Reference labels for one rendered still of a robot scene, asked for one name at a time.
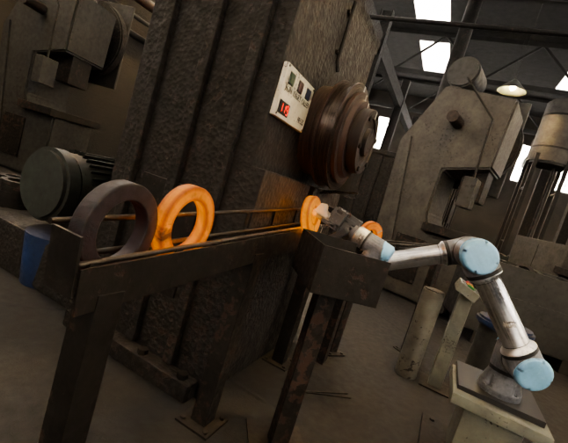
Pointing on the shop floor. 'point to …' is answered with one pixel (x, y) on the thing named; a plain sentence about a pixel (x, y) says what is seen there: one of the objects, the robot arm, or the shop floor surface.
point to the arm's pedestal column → (464, 430)
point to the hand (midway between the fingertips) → (311, 210)
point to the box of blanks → (535, 311)
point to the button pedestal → (434, 381)
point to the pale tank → (549, 161)
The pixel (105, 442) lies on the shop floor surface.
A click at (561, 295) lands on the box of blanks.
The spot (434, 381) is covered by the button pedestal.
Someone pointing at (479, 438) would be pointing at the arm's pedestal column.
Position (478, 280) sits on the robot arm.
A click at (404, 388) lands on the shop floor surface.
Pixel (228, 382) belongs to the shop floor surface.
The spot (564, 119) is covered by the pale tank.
